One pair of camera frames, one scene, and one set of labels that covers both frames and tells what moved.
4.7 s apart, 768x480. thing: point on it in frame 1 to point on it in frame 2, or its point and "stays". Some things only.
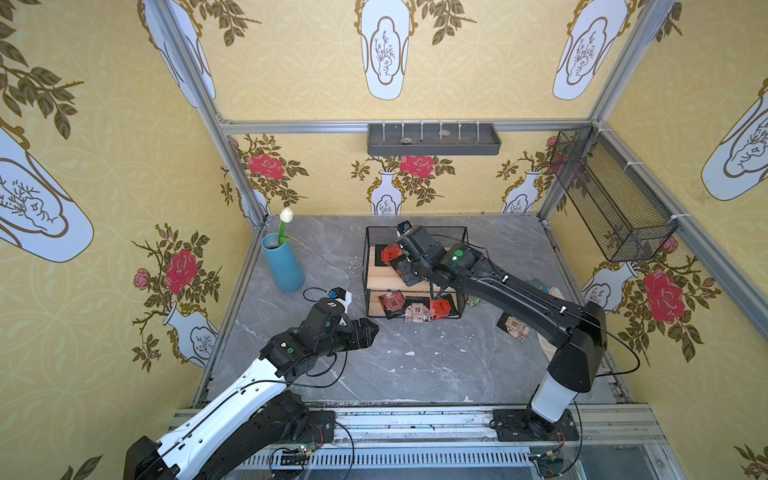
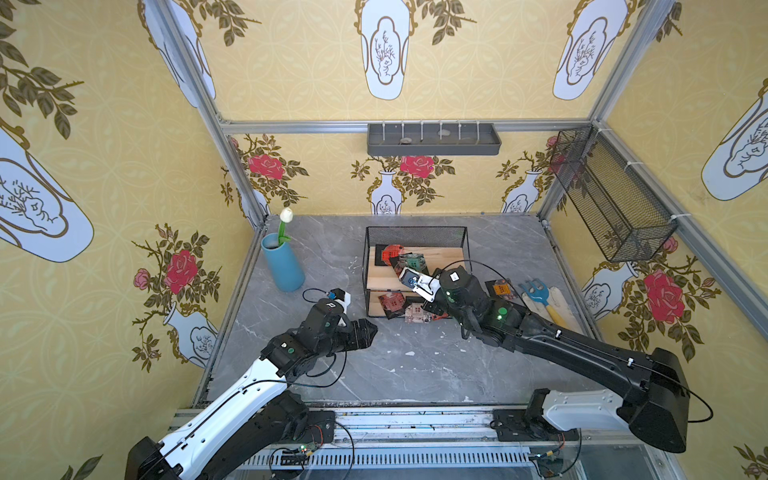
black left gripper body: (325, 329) stays
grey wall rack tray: (432, 139) stays
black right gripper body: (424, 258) to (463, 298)
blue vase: (287, 273) stays
